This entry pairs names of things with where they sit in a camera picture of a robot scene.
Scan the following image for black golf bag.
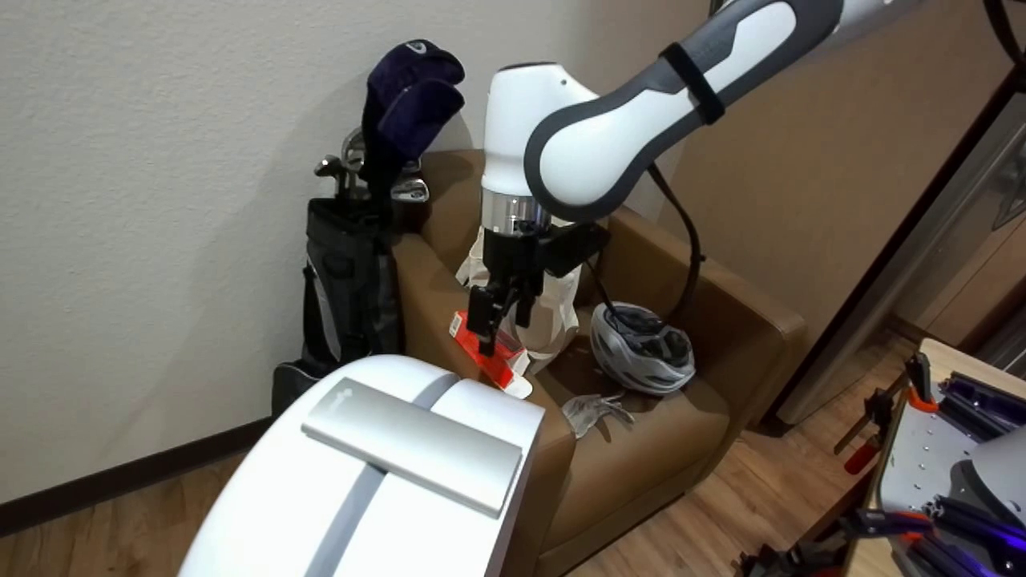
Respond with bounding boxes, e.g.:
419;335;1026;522
270;194;410;417

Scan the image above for dark door frame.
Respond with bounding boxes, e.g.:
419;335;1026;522
766;61;1026;433

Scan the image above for orange box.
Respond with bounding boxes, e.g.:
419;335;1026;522
445;308;537;401

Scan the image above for white crumpled plastic item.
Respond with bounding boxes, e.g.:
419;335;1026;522
560;387;634;442

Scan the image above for brown leather couch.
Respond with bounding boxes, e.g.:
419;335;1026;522
389;148;810;577

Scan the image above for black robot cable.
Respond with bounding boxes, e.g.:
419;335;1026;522
589;157;709;359

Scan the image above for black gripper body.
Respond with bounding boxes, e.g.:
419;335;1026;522
469;225;550;313

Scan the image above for red-handled clamp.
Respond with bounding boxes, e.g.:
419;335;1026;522
830;352;936;480

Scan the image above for purple golf club cover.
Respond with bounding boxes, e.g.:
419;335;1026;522
362;38;469;175

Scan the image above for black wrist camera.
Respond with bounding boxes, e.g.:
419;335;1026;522
541;219;612;276

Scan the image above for white bladeless tower fan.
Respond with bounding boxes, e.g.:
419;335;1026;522
172;352;548;577

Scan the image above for silver golf club heads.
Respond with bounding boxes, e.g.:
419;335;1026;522
310;124;437;211

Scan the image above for cream canvas tote bag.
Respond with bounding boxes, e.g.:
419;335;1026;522
454;226;595;378

